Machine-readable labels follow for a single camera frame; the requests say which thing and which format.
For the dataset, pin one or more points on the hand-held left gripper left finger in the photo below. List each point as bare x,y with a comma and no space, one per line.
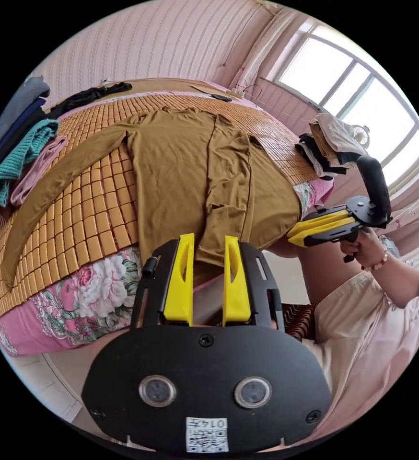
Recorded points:
179,287

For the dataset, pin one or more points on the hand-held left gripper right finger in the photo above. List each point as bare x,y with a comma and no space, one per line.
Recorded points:
235,287

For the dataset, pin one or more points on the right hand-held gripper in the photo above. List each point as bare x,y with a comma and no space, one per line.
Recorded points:
362,210

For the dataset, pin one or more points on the brown long sleeve shirt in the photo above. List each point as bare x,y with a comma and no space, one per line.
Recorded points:
180,169

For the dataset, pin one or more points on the person's right forearm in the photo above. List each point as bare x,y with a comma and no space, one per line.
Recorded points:
407,284

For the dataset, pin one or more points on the person's right hand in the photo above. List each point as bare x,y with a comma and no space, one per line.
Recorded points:
369,249

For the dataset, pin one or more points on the pile of folded clothes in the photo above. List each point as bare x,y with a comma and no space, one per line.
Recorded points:
333,143

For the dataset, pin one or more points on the small white fan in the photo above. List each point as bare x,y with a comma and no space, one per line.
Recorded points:
361,136

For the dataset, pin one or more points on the person's body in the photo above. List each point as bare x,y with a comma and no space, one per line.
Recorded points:
357,341

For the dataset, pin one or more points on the bed with woven mat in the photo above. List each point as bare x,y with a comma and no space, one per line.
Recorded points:
87,205

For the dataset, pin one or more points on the window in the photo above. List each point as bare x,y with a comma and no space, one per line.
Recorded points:
342,75

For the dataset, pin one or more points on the white power strip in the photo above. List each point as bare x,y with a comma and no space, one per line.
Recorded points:
239,90

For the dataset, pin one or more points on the black phone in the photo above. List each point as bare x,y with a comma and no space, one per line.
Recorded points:
221,97

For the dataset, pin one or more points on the black garment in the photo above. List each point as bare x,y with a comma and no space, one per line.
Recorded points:
87,95

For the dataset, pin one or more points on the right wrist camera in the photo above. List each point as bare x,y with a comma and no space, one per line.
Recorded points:
373,183

